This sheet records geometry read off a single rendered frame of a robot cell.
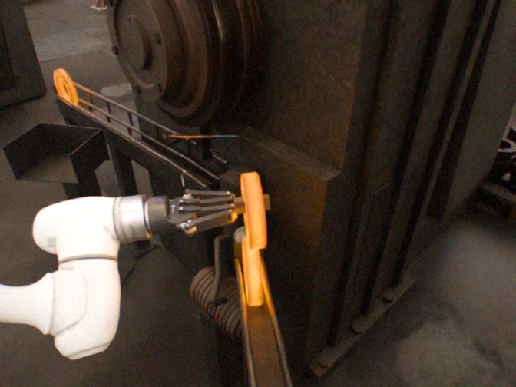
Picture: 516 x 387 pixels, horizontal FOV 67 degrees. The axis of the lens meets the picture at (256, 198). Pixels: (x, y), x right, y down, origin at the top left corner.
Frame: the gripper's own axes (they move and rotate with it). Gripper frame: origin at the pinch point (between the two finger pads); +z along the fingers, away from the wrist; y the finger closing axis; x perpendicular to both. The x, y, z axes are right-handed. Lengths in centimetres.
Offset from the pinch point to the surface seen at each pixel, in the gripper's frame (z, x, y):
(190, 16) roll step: -7.8, 29.9, -29.6
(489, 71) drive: 86, 1, -54
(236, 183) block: -1.7, -9.7, -22.4
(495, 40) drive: 83, 12, -52
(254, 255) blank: -0.5, -11.8, 2.7
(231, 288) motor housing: -6.6, -36.0, -10.1
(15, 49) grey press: -162, -34, -294
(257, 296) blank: -0.9, -18.8, 7.9
